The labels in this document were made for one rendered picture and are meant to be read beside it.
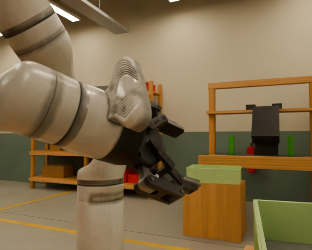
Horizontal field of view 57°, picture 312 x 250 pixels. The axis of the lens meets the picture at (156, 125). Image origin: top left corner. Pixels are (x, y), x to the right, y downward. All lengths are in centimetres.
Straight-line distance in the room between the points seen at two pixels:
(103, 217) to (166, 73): 552
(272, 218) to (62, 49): 74
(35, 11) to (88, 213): 35
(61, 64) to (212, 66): 529
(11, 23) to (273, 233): 84
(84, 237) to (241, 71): 520
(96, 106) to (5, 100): 8
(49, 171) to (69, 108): 659
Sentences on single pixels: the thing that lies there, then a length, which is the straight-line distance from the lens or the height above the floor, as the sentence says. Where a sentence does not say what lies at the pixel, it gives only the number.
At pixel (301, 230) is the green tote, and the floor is 88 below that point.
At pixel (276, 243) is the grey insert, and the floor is 85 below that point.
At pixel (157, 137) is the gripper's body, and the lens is 38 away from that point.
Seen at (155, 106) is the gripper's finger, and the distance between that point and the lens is 42.
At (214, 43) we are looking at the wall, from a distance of 585.
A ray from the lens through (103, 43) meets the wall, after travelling 692.
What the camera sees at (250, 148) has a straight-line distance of 533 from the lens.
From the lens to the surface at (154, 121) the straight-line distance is 38.
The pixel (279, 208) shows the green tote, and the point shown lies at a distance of 95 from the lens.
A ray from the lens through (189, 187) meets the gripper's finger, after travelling 38.
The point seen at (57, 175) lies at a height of 30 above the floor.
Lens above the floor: 115
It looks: 2 degrees up
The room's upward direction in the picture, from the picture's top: straight up
